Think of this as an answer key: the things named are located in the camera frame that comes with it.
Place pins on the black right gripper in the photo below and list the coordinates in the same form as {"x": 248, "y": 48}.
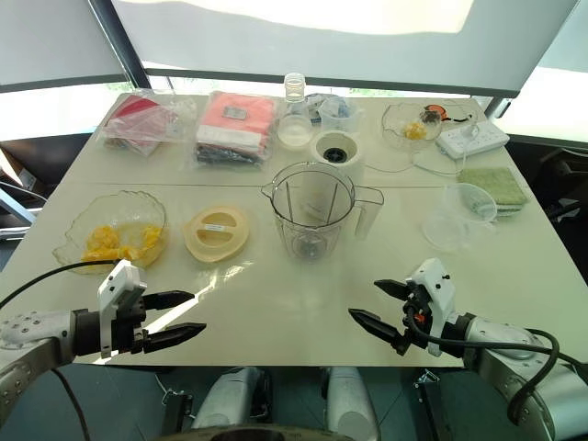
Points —
{"x": 415, "y": 317}

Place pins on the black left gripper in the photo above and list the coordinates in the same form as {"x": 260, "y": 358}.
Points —
{"x": 126, "y": 331}

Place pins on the cream blender lid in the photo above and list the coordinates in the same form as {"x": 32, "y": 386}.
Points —
{"x": 216, "y": 234}

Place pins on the yellow mango pieces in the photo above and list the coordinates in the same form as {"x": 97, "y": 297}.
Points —
{"x": 103, "y": 243}

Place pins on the clear blender jar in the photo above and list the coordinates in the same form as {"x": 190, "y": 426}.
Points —
{"x": 312, "y": 229}

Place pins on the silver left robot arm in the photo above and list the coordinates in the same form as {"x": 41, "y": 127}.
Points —
{"x": 32, "y": 337}

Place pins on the white rounded robot leg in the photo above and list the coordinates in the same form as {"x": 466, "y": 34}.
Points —
{"x": 229, "y": 399}
{"x": 351, "y": 399}

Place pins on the large clear plastic cup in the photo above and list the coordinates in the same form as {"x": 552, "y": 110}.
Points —
{"x": 455, "y": 220}

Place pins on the scalloped glass bowl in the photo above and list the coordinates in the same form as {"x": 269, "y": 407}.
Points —
{"x": 82, "y": 216}

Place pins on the green sponge cloth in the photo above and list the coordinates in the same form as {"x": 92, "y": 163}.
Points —
{"x": 496, "y": 186}

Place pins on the white blender base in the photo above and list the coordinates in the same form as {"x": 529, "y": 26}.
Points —
{"x": 337, "y": 147}

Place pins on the clear glass bowl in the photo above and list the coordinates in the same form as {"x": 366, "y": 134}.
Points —
{"x": 395, "y": 124}

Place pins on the white power strip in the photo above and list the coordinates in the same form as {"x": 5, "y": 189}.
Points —
{"x": 473, "y": 141}

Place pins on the plastic bag of red cloths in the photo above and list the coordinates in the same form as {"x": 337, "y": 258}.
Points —
{"x": 138, "y": 121}

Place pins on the small clear measuring cup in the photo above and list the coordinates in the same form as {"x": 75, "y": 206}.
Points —
{"x": 337, "y": 115}

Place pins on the clear plastic bottle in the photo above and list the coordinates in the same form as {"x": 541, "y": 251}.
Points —
{"x": 294, "y": 131}

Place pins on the plastic bag of pink cloths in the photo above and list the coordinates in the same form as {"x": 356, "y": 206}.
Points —
{"x": 234, "y": 126}

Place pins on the orange black small item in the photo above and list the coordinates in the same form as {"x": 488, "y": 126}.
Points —
{"x": 435, "y": 112}

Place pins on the blue white packet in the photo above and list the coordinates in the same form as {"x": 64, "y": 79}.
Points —
{"x": 314, "y": 103}

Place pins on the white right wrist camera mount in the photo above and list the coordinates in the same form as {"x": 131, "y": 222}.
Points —
{"x": 436, "y": 285}

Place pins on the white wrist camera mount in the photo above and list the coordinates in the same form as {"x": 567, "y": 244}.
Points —
{"x": 120, "y": 282}
{"x": 436, "y": 285}

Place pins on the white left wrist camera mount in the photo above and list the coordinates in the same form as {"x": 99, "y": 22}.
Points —
{"x": 120, "y": 282}

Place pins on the black table bracket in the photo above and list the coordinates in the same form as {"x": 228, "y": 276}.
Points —
{"x": 177, "y": 411}
{"x": 434, "y": 404}

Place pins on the grey window post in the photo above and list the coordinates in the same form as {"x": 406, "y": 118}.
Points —
{"x": 498, "y": 108}

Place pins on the dark horizontal window rail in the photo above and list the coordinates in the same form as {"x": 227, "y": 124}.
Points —
{"x": 321, "y": 82}

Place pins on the dark window frame post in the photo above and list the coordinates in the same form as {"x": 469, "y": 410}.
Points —
{"x": 121, "y": 41}

